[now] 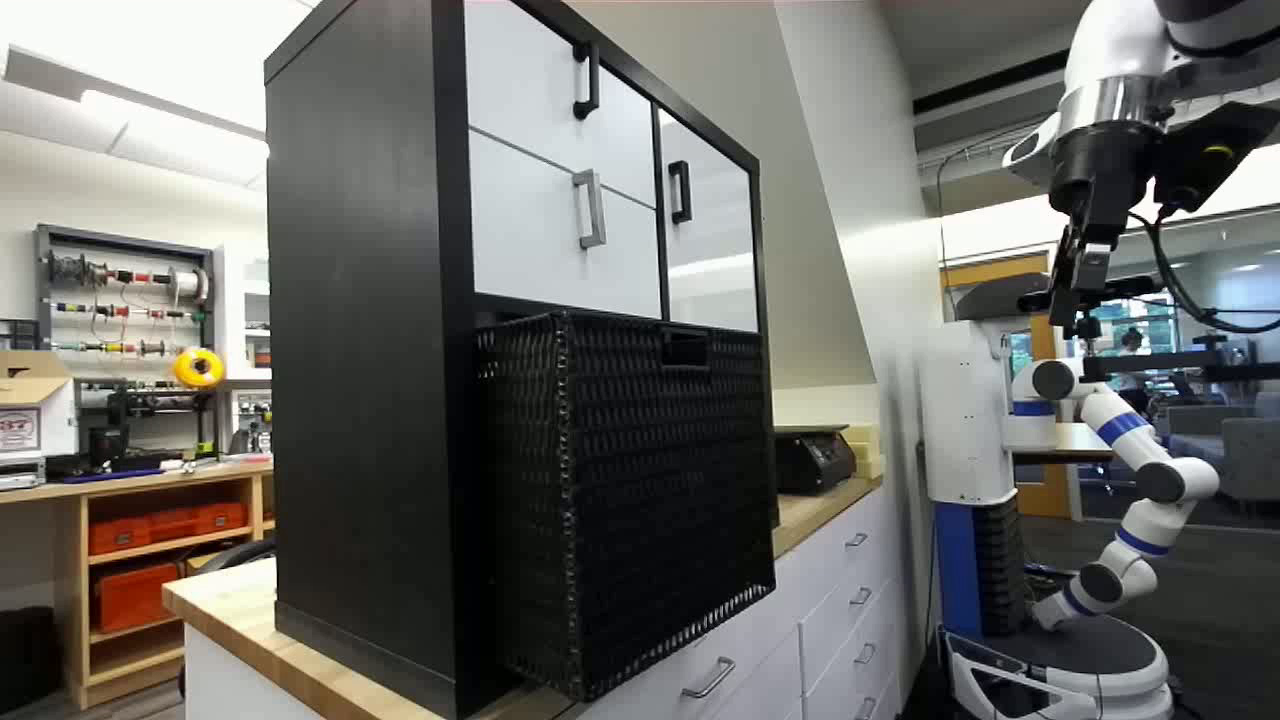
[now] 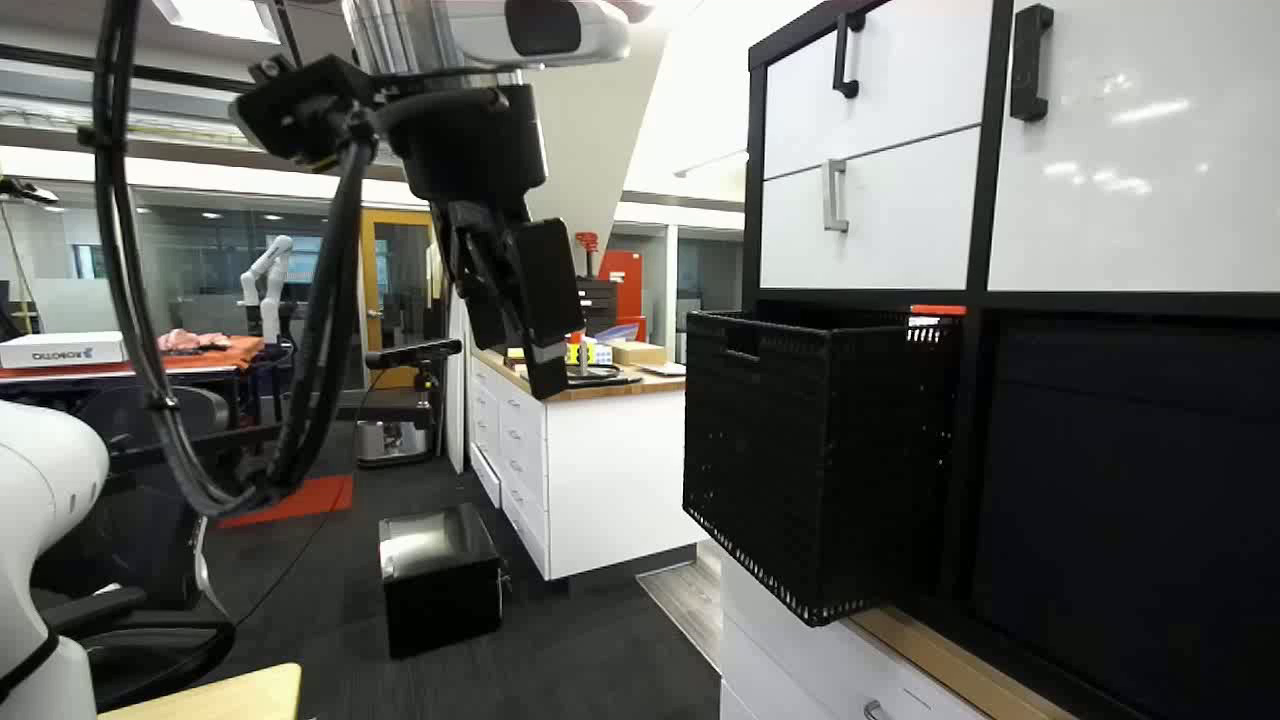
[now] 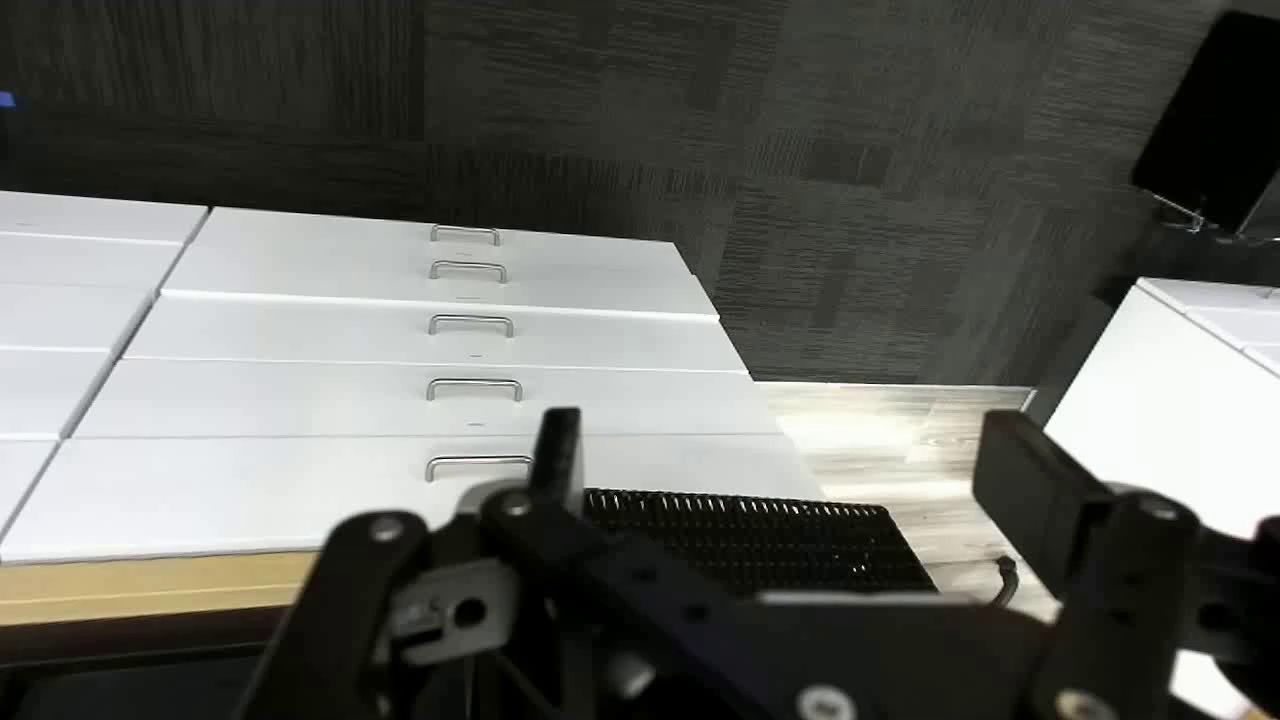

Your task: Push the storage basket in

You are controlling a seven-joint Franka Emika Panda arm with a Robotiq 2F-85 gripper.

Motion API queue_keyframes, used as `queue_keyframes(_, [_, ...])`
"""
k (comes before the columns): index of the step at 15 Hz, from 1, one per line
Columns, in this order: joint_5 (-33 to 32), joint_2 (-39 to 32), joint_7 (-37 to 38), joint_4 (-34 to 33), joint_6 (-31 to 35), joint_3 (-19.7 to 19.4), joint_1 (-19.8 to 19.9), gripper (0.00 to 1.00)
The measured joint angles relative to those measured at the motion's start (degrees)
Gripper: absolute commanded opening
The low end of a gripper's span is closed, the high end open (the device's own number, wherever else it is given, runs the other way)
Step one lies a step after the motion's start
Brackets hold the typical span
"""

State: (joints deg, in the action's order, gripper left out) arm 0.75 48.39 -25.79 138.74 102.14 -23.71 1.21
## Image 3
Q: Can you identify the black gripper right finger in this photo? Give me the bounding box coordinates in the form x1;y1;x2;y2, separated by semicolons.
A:
971;408;1280;720

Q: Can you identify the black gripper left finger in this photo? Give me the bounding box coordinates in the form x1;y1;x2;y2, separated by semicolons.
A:
237;406;832;720

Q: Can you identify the black woven storage basket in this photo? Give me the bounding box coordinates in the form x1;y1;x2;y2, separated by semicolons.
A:
579;486;939;602

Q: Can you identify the white box cabinet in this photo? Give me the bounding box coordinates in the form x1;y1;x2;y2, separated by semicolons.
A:
1040;272;1280;544

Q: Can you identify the black flat panel object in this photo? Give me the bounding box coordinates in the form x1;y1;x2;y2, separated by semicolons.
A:
1126;8;1280;250

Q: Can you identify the white drawer cabinet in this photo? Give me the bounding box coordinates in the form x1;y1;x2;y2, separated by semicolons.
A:
0;187;211;535

